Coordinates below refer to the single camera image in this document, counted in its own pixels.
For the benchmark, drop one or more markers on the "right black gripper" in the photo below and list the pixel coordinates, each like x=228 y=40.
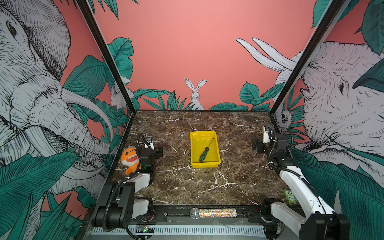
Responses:
x=260 y=148

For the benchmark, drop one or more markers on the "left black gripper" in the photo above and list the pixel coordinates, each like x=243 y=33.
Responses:
x=156 y=152

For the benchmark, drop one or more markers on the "green handled screwdriver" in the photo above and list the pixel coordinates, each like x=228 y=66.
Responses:
x=205 y=152

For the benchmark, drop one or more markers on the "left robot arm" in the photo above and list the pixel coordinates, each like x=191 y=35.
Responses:
x=118 y=204

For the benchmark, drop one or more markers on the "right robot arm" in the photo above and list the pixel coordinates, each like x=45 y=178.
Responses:
x=319 y=221

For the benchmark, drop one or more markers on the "yellow plastic bin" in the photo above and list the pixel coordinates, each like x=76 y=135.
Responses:
x=204 y=149

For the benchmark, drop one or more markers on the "orange dinosaur plush toy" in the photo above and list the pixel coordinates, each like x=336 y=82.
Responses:
x=130 y=159

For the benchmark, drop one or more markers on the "green owl toy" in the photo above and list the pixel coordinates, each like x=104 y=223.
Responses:
x=290 y=197

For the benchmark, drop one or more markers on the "sprinkle patterned microphone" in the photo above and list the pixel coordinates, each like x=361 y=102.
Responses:
x=196 y=213

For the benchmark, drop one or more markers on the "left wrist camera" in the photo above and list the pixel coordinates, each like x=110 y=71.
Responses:
x=149 y=143

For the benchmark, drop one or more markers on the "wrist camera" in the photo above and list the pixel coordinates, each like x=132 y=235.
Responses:
x=266 y=135
x=149 y=143

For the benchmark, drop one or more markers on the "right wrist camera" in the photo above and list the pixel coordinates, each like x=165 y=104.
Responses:
x=266 y=135

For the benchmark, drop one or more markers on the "black front mounting rail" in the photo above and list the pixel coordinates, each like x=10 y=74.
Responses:
x=252 y=213

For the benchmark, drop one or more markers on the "white slotted cable duct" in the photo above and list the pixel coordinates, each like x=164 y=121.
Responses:
x=194 y=230

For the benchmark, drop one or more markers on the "right black frame post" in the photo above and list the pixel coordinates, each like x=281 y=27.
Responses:
x=328 y=20

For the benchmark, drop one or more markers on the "black frame post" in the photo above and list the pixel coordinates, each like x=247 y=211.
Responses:
x=97 y=34
x=328 y=20

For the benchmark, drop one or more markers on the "left black frame post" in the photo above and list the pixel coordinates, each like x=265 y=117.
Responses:
x=97 y=34

